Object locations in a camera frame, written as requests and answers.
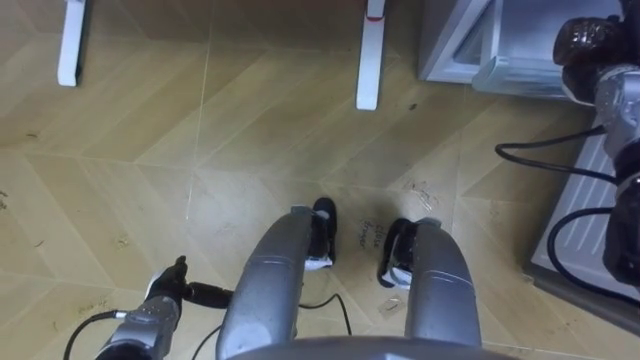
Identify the white desk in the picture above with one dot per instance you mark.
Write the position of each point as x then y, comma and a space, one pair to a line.
370, 65

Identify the robot body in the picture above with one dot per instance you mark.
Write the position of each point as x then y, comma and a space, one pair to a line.
370, 350

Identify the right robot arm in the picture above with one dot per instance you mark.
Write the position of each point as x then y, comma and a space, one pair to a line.
620, 105

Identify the clear fridge drawer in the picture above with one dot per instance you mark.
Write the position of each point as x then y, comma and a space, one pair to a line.
520, 75

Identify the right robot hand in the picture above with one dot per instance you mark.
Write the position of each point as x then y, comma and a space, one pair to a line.
590, 42

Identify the robot legs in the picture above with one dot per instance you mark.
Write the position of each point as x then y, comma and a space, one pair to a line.
270, 285

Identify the grey fridge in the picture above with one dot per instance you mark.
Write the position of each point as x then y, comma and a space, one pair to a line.
525, 30

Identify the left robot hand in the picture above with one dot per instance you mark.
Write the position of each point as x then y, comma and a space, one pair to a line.
167, 285

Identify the open grey fridge door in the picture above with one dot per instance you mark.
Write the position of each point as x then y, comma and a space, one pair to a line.
580, 215

